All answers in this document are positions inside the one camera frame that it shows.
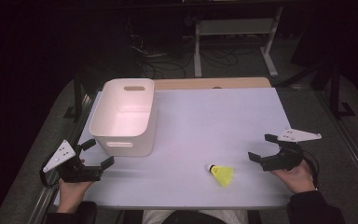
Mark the yellow shuttlecock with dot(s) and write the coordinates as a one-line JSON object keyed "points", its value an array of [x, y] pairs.
{"points": [[223, 174]]}

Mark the aluminium rail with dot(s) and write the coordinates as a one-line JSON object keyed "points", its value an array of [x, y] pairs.
{"points": [[354, 155], [46, 196]]}

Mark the black metal stand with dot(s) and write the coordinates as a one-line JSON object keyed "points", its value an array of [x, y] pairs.
{"points": [[78, 93], [335, 90]]}

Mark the person's torso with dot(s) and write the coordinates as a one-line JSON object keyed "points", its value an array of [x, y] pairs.
{"points": [[195, 217]]}

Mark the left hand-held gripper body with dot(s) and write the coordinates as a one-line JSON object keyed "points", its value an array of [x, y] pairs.
{"points": [[74, 173]]}

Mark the white metal table frame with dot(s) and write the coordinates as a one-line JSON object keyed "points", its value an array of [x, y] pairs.
{"points": [[234, 27]]}

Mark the wooden desk board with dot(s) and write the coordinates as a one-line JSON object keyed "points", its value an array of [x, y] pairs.
{"points": [[211, 83]]}

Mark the person's right hand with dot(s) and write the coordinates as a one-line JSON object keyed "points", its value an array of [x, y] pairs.
{"points": [[296, 179]]}

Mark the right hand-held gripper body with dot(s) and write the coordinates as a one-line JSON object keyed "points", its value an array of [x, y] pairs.
{"points": [[284, 157]]}

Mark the white plastic bin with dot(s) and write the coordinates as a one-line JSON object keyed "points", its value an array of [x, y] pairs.
{"points": [[122, 124]]}

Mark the person's left hand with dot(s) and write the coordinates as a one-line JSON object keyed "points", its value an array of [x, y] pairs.
{"points": [[71, 193]]}

